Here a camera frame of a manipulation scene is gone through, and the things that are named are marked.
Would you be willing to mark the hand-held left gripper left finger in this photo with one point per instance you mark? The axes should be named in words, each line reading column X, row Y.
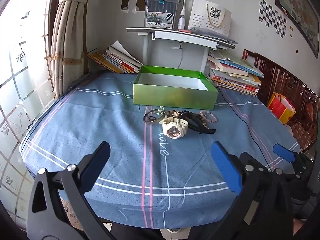
column 98, row 163

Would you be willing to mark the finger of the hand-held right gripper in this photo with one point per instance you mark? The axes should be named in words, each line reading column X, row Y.
column 283, row 152

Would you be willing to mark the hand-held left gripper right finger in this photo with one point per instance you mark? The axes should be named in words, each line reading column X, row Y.
column 225, row 166

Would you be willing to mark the black wristwatch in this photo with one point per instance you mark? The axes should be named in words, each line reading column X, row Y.
column 200, row 128

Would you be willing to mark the cream white wristwatch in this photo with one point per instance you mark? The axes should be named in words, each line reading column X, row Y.
column 172, row 130

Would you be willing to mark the green cardboard box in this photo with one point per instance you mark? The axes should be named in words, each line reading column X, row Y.
column 172, row 97

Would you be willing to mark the blue striped bedsheet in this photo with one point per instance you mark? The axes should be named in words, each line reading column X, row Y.
column 100, row 120

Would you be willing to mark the red and yellow bag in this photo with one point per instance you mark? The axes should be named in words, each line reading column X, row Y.
column 280, row 107

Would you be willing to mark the dark wooden headboard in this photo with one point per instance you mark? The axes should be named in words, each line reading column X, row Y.
column 280, row 80

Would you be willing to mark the tall stack of books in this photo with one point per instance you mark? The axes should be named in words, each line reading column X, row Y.
column 232, row 77

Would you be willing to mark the slanted stack of books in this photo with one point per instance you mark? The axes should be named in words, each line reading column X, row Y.
column 117, row 60

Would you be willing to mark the frosted grid window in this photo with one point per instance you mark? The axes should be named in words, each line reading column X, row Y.
column 20, row 80

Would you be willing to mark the beige curtain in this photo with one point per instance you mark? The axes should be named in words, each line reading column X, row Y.
column 70, row 42

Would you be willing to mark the white curved shelf stand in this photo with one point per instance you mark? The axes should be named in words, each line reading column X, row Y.
column 180, row 35

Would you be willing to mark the white paper bag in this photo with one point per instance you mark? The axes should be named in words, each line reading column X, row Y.
column 200, row 17

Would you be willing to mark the white spray bottle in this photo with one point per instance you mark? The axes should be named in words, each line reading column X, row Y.
column 181, row 21

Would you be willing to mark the clear plastic marker case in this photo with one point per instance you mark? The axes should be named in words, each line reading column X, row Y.
column 160, row 12

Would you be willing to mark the checkered wall photo stickers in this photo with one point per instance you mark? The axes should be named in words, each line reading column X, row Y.
column 272, row 17

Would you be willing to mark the framed wall picture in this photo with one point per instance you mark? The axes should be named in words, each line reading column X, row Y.
column 300, row 7

